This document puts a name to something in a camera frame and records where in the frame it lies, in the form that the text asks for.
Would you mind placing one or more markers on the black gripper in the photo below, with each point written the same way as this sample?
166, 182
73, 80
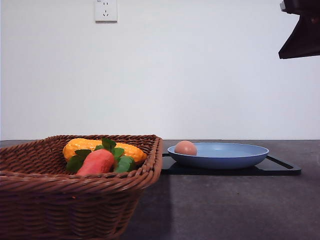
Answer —
304, 41

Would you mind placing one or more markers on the blue round plate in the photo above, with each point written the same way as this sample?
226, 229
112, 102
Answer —
221, 155

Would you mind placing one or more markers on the brown egg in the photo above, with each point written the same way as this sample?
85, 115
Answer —
186, 147

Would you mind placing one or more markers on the brown woven wicker basket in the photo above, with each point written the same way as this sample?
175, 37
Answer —
40, 199

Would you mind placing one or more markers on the black flat tray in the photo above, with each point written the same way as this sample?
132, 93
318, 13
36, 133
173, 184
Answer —
268, 166

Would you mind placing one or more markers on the yellow toy corn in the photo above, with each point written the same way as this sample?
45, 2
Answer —
129, 150

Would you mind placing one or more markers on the orange toy carrot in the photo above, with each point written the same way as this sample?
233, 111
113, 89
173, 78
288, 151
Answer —
98, 162

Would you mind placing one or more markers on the white wall power socket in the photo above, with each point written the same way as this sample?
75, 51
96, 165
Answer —
106, 11

